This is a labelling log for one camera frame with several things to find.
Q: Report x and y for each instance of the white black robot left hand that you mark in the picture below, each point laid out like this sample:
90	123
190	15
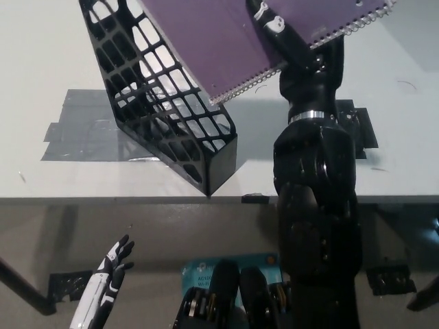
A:
104	284

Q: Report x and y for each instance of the purple spiral notebook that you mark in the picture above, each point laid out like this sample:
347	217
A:
212	44

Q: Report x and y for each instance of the grey tape patch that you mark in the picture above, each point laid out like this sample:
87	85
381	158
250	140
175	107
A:
82	133

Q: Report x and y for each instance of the teal cardboard box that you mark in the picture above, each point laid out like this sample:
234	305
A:
200	274

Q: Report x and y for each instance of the black mesh magazine stand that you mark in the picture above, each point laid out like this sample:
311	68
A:
161	137

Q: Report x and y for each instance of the small black tape piece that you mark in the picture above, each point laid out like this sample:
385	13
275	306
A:
255	198

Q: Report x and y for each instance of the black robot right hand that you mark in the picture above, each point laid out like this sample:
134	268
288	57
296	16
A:
308	92

